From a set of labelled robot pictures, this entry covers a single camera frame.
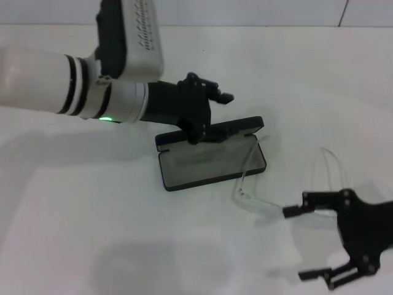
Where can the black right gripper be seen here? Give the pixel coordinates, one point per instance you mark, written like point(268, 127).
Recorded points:
point(365, 230)

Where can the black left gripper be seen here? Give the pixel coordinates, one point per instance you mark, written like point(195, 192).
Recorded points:
point(184, 104)

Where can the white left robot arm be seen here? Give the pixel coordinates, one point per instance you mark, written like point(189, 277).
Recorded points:
point(30, 80)

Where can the clear white glasses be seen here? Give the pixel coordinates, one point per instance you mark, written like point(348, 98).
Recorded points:
point(264, 206)

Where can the black glasses case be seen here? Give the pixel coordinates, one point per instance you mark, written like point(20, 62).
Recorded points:
point(199, 172)

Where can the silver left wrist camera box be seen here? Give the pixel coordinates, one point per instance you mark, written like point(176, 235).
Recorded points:
point(144, 37)

